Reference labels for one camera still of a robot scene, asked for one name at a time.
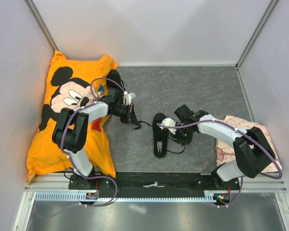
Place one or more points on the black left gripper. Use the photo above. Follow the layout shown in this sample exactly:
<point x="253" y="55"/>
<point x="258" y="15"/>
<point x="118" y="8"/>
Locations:
<point x="130" y="113"/>

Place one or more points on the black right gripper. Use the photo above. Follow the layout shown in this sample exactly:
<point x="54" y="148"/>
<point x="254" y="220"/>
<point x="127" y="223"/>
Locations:
<point x="184" y="141"/>

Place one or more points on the black shoelace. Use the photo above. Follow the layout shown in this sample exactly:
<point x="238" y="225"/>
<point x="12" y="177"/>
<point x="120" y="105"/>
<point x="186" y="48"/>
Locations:
<point x="169" y="138"/>

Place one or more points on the black canvas sneaker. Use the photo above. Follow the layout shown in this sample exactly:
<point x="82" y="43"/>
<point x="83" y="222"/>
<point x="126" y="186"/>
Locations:
<point x="160" y="136"/>

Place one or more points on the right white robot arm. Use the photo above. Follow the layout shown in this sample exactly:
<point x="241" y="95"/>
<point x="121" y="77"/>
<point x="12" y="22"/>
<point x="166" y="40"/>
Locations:
<point x="252" y="151"/>

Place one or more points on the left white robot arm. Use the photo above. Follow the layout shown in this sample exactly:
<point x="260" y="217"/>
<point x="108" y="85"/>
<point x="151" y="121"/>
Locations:
<point x="70" y="132"/>

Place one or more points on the white tape scrap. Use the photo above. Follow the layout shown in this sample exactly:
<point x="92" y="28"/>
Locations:
<point x="155" y="184"/>

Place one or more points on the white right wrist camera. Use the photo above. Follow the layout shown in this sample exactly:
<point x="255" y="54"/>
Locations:
<point x="169" y="124"/>

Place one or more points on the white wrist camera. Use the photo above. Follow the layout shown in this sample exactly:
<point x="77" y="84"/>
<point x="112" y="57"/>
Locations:
<point x="169" y="124"/>
<point x="127" y="98"/>

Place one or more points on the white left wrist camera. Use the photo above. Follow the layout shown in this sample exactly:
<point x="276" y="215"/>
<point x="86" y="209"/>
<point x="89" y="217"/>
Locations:
<point x="127" y="98"/>

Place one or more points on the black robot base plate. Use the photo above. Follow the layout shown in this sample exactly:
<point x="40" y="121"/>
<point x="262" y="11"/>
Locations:
<point x="134" y="180"/>

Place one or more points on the grey slotted cable duct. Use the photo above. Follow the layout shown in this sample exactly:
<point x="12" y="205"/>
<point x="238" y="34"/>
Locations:
<point x="150" y="196"/>

